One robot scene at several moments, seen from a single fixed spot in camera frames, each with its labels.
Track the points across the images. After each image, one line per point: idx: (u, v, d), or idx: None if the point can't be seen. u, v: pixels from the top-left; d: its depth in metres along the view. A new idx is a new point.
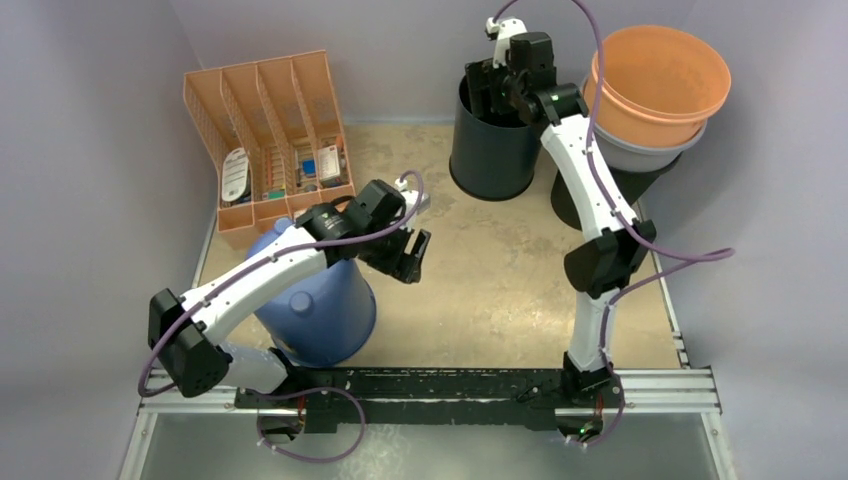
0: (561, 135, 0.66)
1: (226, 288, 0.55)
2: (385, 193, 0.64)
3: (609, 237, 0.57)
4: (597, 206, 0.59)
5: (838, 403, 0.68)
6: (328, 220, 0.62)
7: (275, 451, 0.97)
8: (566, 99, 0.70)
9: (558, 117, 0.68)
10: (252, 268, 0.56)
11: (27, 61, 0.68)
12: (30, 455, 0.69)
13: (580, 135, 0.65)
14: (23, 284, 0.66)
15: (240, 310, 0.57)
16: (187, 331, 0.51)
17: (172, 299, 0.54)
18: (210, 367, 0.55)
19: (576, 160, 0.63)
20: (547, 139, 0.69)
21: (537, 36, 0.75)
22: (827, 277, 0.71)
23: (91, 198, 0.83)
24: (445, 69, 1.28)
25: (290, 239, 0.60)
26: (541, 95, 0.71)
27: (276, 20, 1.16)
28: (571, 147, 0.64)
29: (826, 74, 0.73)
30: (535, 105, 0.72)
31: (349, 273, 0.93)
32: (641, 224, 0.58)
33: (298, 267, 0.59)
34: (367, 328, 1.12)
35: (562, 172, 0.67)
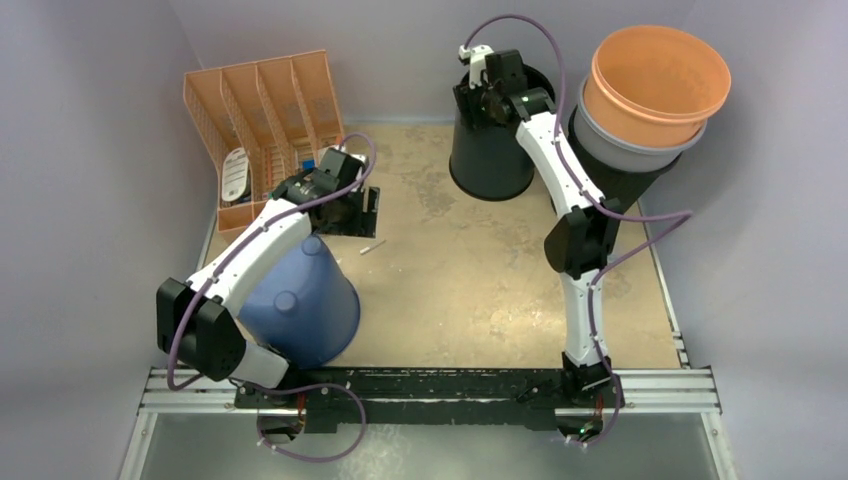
0: (532, 130, 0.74)
1: (230, 261, 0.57)
2: (344, 155, 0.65)
3: (578, 213, 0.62)
4: (567, 187, 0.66)
5: (837, 402, 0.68)
6: (301, 187, 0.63)
7: (275, 451, 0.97)
8: (536, 101, 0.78)
9: (529, 114, 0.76)
10: (249, 239, 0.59)
11: (26, 61, 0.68)
12: (29, 456, 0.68)
13: (548, 128, 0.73)
14: (22, 285, 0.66)
15: (248, 281, 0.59)
16: (205, 307, 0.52)
17: (180, 285, 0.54)
18: (230, 343, 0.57)
19: (546, 150, 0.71)
20: (521, 136, 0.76)
21: (508, 53, 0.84)
22: (827, 277, 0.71)
23: (92, 198, 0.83)
24: (445, 69, 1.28)
25: (275, 210, 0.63)
26: (513, 99, 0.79)
27: (276, 20, 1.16)
28: (541, 139, 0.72)
29: (826, 75, 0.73)
30: (508, 107, 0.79)
31: (330, 268, 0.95)
32: (608, 201, 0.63)
33: (289, 234, 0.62)
34: (350, 331, 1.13)
35: (538, 165, 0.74)
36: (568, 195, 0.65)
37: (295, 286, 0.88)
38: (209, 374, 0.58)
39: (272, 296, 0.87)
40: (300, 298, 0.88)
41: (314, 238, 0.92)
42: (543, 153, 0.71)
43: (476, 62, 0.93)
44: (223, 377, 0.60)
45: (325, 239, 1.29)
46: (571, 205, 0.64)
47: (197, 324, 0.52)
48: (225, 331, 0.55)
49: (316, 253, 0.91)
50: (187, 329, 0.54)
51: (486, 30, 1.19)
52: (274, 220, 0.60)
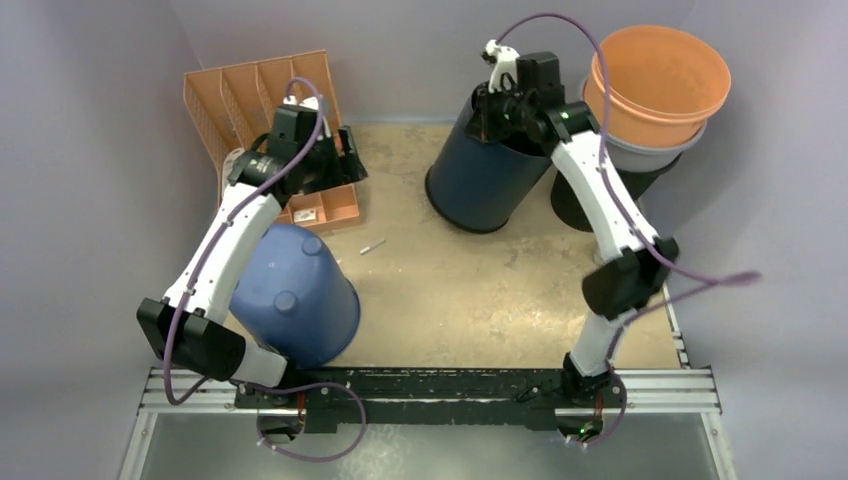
0: (573, 153, 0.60)
1: (201, 269, 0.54)
2: (296, 113, 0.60)
3: (630, 255, 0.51)
4: (615, 223, 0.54)
5: (836, 401, 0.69)
6: (257, 164, 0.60)
7: (275, 451, 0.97)
8: (577, 117, 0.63)
9: (567, 135, 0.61)
10: (216, 239, 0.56)
11: (26, 62, 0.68)
12: (30, 455, 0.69)
13: (593, 151, 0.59)
14: (21, 285, 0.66)
15: (227, 284, 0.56)
16: (190, 321, 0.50)
17: (157, 303, 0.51)
18: (228, 343, 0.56)
19: (591, 178, 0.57)
20: (557, 159, 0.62)
21: (549, 57, 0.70)
22: (827, 277, 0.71)
23: (92, 198, 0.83)
24: (445, 69, 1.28)
25: (234, 200, 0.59)
26: (549, 113, 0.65)
27: (275, 20, 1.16)
28: (585, 165, 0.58)
29: (825, 74, 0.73)
30: (544, 123, 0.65)
31: (331, 269, 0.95)
32: (663, 243, 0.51)
33: (257, 222, 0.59)
34: (352, 329, 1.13)
35: (578, 194, 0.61)
36: (616, 234, 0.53)
37: (295, 286, 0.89)
38: (214, 376, 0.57)
39: (272, 296, 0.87)
40: (300, 298, 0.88)
41: (315, 239, 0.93)
42: (586, 182, 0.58)
43: (502, 63, 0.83)
44: (229, 374, 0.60)
45: (326, 239, 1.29)
46: (620, 247, 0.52)
47: (186, 337, 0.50)
48: (217, 338, 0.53)
49: (318, 254, 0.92)
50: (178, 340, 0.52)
51: (486, 31, 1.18)
52: (237, 212, 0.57)
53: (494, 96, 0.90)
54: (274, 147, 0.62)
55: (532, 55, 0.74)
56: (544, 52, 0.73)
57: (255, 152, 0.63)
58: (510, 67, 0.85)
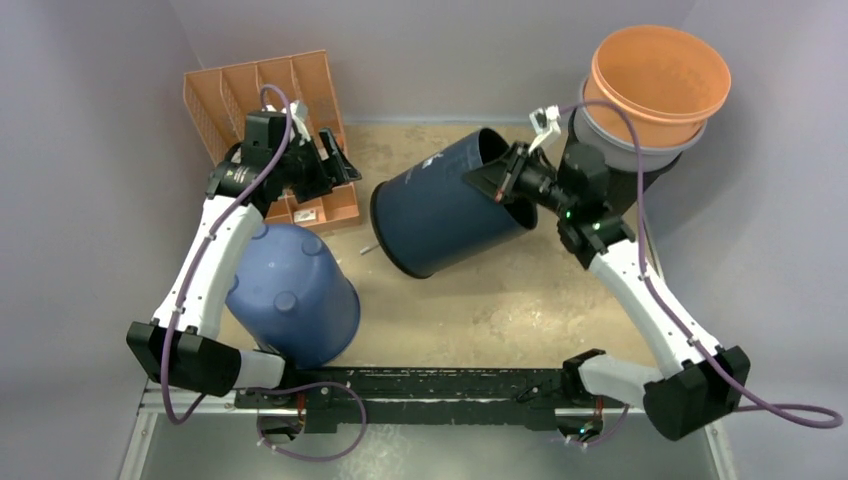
0: (611, 263, 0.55)
1: (187, 287, 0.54)
2: (267, 119, 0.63)
3: (694, 370, 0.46)
4: (669, 335, 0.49)
5: (835, 401, 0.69)
6: (234, 174, 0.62)
7: (275, 451, 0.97)
8: (611, 227, 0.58)
9: (604, 245, 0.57)
10: (200, 256, 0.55)
11: (26, 60, 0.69)
12: (29, 455, 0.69)
13: (632, 259, 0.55)
14: (22, 283, 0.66)
15: (217, 298, 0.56)
16: (183, 340, 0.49)
17: (147, 326, 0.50)
18: (223, 357, 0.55)
19: (636, 291, 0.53)
20: (597, 271, 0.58)
21: (599, 167, 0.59)
22: (826, 277, 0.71)
23: (91, 197, 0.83)
24: (445, 68, 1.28)
25: (214, 213, 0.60)
26: (584, 228, 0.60)
27: (275, 20, 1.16)
28: (626, 275, 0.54)
29: (824, 75, 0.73)
30: (577, 235, 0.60)
31: (331, 269, 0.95)
32: (727, 355, 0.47)
33: (240, 232, 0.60)
34: (353, 327, 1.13)
35: (623, 304, 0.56)
36: (674, 348, 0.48)
37: (295, 286, 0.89)
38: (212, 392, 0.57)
39: (272, 296, 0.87)
40: (300, 298, 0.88)
41: (315, 239, 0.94)
42: (632, 294, 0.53)
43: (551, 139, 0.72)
44: (228, 389, 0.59)
45: (326, 238, 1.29)
46: (681, 361, 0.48)
47: (183, 357, 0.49)
48: (213, 354, 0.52)
49: (318, 254, 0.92)
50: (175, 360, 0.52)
51: (486, 30, 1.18)
52: (219, 225, 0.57)
53: (528, 161, 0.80)
54: (249, 156, 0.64)
55: (580, 152, 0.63)
56: (598, 153, 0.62)
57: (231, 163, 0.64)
58: (552, 138, 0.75)
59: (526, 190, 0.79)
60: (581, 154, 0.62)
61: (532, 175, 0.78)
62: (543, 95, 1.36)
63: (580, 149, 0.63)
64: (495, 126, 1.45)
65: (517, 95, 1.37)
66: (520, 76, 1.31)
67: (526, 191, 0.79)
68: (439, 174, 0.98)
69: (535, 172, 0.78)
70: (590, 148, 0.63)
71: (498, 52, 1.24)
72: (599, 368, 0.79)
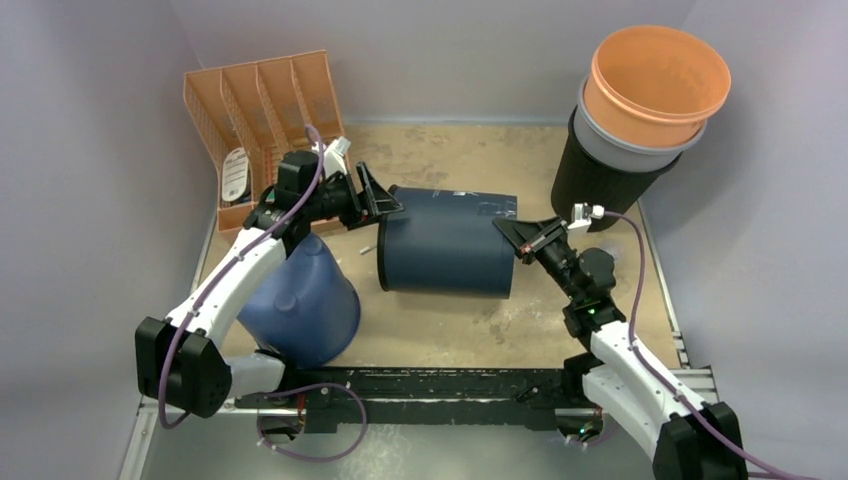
0: (604, 338, 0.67)
1: (208, 294, 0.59)
2: (298, 168, 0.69)
3: (680, 422, 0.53)
4: (658, 393, 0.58)
5: (834, 401, 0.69)
6: (270, 214, 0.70)
7: (275, 451, 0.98)
8: (602, 314, 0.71)
9: (596, 325, 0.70)
10: (226, 270, 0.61)
11: (26, 59, 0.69)
12: (29, 454, 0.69)
13: (622, 334, 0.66)
14: (21, 281, 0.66)
15: (227, 312, 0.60)
16: (190, 341, 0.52)
17: (159, 322, 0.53)
18: (216, 379, 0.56)
19: (628, 359, 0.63)
20: (597, 346, 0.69)
21: (607, 276, 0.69)
22: (827, 275, 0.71)
23: (90, 195, 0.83)
24: (445, 67, 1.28)
25: (247, 240, 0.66)
26: (582, 315, 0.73)
27: (275, 20, 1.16)
28: (617, 347, 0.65)
29: (825, 75, 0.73)
30: (577, 321, 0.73)
31: (334, 275, 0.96)
32: (711, 407, 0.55)
33: (264, 261, 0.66)
34: (353, 325, 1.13)
35: (624, 374, 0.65)
36: (662, 403, 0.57)
37: (296, 286, 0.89)
38: (198, 412, 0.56)
39: (272, 295, 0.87)
40: (300, 299, 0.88)
41: (315, 239, 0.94)
42: (625, 362, 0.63)
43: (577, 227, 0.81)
44: (214, 412, 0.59)
45: (326, 238, 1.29)
46: (670, 414, 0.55)
47: (184, 359, 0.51)
48: (211, 364, 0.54)
49: (318, 254, 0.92)
50: (172, 367, 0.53)
51: (487, 30, 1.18)
52: (248, 249, 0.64)
53: (562, 239, 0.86)
54: (281, 198, 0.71)
55: (595, 257, 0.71)
56: (607, 258, 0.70)
57: (267, 203, 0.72)
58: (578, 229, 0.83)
59: (546, 262, 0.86)
60: (594, 258, 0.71)
61: (557, 253, 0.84)
62: (544, 94, 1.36)
63: (595, 251, 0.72)
64: (496, 126, 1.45)
65: (517, 95, 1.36)
66: (520, 76, 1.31)
67: (545, 262, 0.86)
68: (466, 209, 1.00)
69: (559, 250, 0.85)
70: (602, 254, 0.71)
71: (498, 51, 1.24)
72: (602, 387, 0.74)
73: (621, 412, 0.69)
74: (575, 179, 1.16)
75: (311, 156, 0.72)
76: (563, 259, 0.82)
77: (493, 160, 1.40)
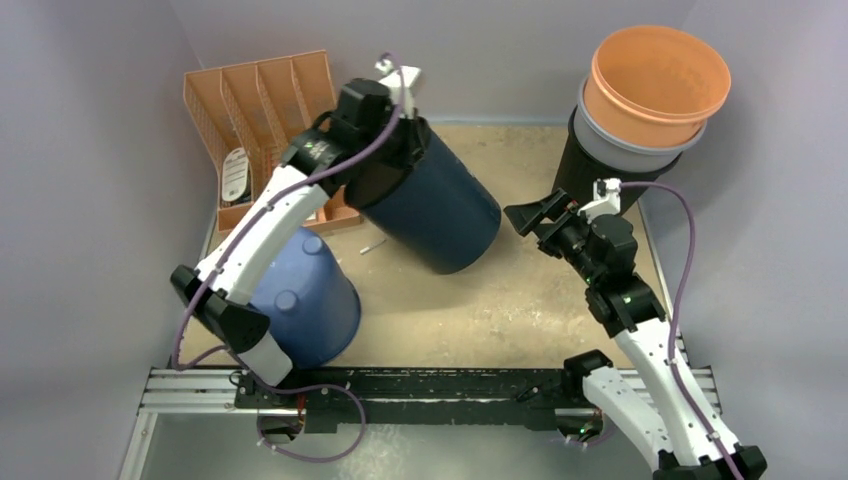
0: (639, 343, 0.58)
1: (233, 250, 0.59)
2: (362, 96, 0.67)
3: (711, 468, 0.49)
4: (690, 427, 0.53)
5: (834, 401, 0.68)
6: (313, 147, 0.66)
7: (275, 451, 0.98)
8: (640, 300, 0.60)
9: (632, 324, 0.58)
10: (254, 222, 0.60)
11: (26, 61, 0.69)
12: (30, 454, 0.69)
13: (660, 341, 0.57)
14: (19, 282, 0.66)
15: (254, 268, 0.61)
16: (211, 300, 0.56)
17: (189, 274, 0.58)
18: (249, 322, 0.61)
19: (662, 378, 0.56)
20: (619, 342, 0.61)
21: (629, 239, 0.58)
22: (827, 274, 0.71)
23: (90, 196, 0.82)
24: (445, 67, 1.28)
25: (281, 183, 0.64)
26: (614, 297, 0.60)
27: (276, 19, 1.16)
28: (653, 358, 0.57)
29: (826, 75, 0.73)
30: (605, 305, 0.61)
31: (333, 272, 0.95)
32: (745, 452, 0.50)
33: (297, 209, 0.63)
34: (354, 322, 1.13)
35: (647, 381, 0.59)
36: (694, 442, 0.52)
37: (296, 286, 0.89)
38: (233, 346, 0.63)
39: (272, 296, 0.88)
40: (301, 298, 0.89)
41: (316, 238, 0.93)
42: (659, 378, 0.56)
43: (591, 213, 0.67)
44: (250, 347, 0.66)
45: (326, 238, 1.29)
46: (700, 456, 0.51)
47: (208, 314, 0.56)
48: (236, 319, 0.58)
49: (317, 254, 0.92)
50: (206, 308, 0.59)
51: (487, 30, 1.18)
52: (278, 199, 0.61)
53: (576, 221, 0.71)
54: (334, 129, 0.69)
55: (610, 221, 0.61)
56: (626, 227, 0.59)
57: (314, 135, 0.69)
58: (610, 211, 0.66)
59: (563, 248, 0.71)
60: (611, 224, 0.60)
61: (574, 236, 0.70)
62: (544, 94, 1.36)
63: (611, 218, 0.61)
64: (495, 126, 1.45)
65: (517, 95, 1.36)
66: (521, 75, 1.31)
67: (562, 247, 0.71)
68: (473, 200, 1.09)
69: (576, 231, 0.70)
70: (618, 219, 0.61)
71: (498, 50, 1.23)
72: (603, 391, 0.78)
73: (619, 412, 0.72)
74: (575, 178, 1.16)
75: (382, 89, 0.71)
76: (575, 242, 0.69)
77: (493, 160, 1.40)
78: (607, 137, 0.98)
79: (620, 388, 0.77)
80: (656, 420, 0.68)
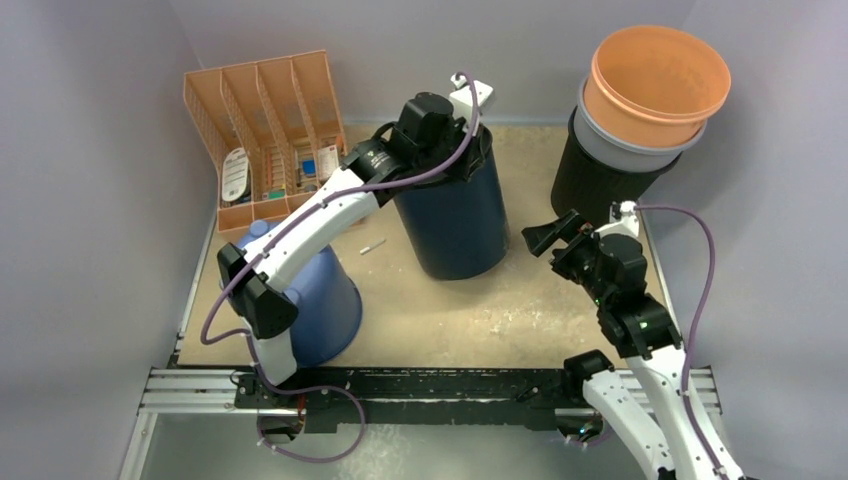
0: (653, 370, 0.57)
1: (281, 239, 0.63)
2: (423, 113, 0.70)
3: None
4: (697, 459, 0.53)
5: (835, 401, 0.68)
6: (373, 156, 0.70)
7: (275, 451, 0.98)
8: (655, 325, 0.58)
9: (649, 353, 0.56)
10: (306, 216, 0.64)
11: (27, 60, 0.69)
12: (31, 454, 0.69)
13: (674, 370, 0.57)
14: (19, 281, 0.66)
15: (296, 259, 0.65)
16: (252, 281, 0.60)
17: (235, 253, 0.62)
18: (280, 312, 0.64)
19: (673, 407, 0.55)
20: (633, 365, 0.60)
21: (636, 257, 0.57)
22: (827, 274, 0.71)
23: (90, 196, 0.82)
24: (445, 67, 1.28)
25: (339, 185, 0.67)
26: (627, 318, 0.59)
27: (276, 20, 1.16)
28: (665, 387, 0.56)
29: (825, 75, 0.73)
30: (620, 329, 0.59)
31: (334, 268, 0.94)
32: None
33: (347, 212, 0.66)
34: (355, 321, 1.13)
35: (656, 407, 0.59)
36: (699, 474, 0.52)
37: (298, 283, 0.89)
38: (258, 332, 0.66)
39: None
40: (303, 296, 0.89)
41: None
42: (668, 405, 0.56)
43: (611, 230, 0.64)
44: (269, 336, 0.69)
45: None
46: None
47: (248, 294, 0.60)
48: (272, 304, 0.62)
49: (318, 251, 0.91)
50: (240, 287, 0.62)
51: (487, 29, 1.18)
52: (333, 199, 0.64)
53: (589, 242, 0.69)
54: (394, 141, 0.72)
55: (616, 239, 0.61)
56: (632, 246, 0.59)
57: (376, 144, 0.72)
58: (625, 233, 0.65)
59: (578, 271, 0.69)
60: (617, 243, 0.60)
61: (587, 257, 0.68)
62: (544, 94, 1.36)
63: (618, 238, 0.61)
64: (495, 126, 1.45)
65: (517, 95, 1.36)
66: (521, 75, 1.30)
67: (575, 269, 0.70)
68: (498, 216, 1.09)
69: (589, 252, 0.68)
70: (628, 238, 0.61)
71: (498, 50, 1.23)
72: (603, 396, 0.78)
73: (618, 420, 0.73)
74: (575, 179, 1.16)
75: (448, 105, 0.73)
76: (588, 263, 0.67)
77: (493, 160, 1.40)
78: (608, 137, 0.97)
79: (622, 394, 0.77)
80: (657, 433, 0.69)
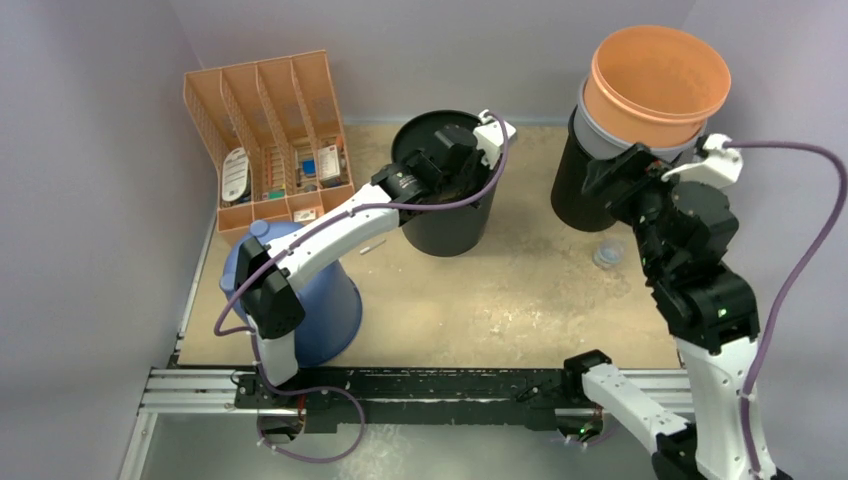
0: (716, 366, 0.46)
1: (307, 239, 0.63)
2: (452, 144, 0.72)
3: None
4: (736, 461, 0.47)
5: None
6: (401, 179, 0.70)
7: (275, 451, 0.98)
8: (735, 303, 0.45)
9: (715, 342, 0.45)
10: (333, 221, 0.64)
11: (27, 61, 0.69)
12: (31, 455, 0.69)
13: (740, 367, 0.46)
14: (20, 281, 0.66)
15: (318, 261, 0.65)
16: (274, 275, 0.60)
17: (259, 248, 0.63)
18: (289, 312, 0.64)
19: (726, 405, 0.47)
20: (687, 346, 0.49)
21: (723, 219, 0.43)
22: None
23: (90, 197, 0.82)
24: (446, 67, 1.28)
25: (367, 198, 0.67)
26: (696, 293, 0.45)
27: (276, 20, 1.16)
28: (725, 386, 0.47)
29: (824, 75, 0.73)
30: (684, 305, 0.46)
31: (335, 268, 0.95)
32: None
33: (373, 224, 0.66)
34: (354, 321, 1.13)
35: (698, 390, 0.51)
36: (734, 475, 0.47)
37: None
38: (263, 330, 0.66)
39: None
40: (303, 295, 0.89)
41: None
42: (720, 403, 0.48)
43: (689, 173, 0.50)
44: (275, 336, 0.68)
45: None
46: None
47: (265, 288, 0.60)
48: (284, 303, 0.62)
49: None
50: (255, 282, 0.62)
51: (487, 29, 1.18)
52: (361, 209, 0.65)
53: (662, 184, 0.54)
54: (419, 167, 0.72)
55: (697, 193, 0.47)
56: (719, 205, 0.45)
57: (402, 166, 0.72)
58: (718, 184, 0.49)
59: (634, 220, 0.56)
60: (698, 198, 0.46)
61: (652, 204, 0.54)
62: (544, 94, 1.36)
63: (697, 187, 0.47)
64: None
65: (517, 94, 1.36)
66: (521, 76, 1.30)
67: (635, 216, 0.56)
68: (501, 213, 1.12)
69: (657, 198, 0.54)
70: (710, 190, 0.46)
71: (498, 50, 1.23)
72: (602, 384, 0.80)
73: (623, 411, 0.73)
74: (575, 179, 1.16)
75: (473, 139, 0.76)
76: (650, 212, 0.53)
77: None
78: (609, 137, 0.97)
79: (619, 380, 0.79)
80: (655, 409, 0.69)
